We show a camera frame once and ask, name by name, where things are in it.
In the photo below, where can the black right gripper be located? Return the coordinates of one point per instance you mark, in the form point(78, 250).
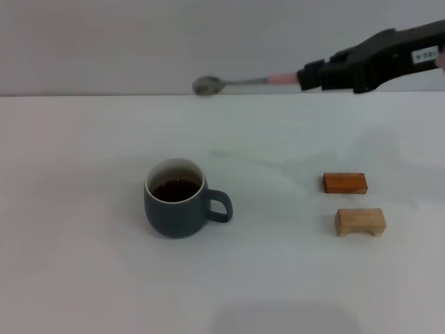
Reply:
point(382, 59)

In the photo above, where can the grey cup with coffee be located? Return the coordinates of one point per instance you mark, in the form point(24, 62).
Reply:
point(174, 219)

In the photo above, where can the dark brown wooden block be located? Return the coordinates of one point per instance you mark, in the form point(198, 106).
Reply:
point(344, 183)

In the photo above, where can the light wooden arch block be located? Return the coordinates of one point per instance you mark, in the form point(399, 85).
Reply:
point(359, 221)

